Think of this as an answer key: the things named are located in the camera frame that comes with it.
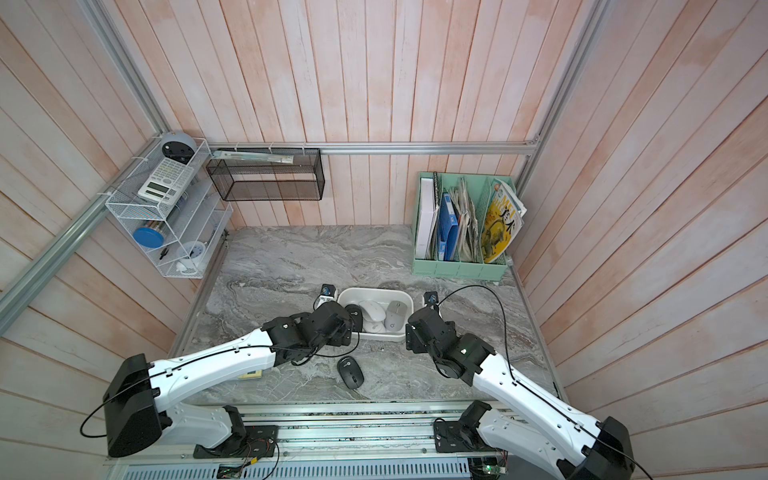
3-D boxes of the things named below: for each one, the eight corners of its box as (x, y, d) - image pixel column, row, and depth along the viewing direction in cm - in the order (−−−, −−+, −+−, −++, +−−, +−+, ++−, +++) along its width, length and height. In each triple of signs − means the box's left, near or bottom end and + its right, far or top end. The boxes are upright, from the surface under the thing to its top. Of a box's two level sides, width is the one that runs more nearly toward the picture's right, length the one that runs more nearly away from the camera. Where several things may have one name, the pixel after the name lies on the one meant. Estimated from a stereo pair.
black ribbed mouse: (350, 393, 83) (349, 390, 81) (334, 366, 88) (333, 363, 86) (367, 380, 85) (367, 377, 83) (351, 355, 90) (350, 352, 88)
